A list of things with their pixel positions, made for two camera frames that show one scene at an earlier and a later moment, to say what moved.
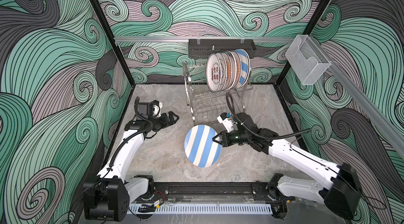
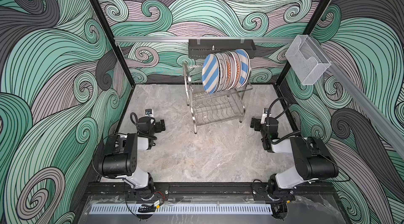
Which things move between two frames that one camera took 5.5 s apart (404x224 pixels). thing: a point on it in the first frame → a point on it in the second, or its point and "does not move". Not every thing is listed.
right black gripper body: (235, 136) → (259, 127)
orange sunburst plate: (238, 64) does not move
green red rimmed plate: (234, 69) does not move
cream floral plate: (249, 67) does not move
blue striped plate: (245, 63) does not move
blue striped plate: (200, 148) → (210, 72)
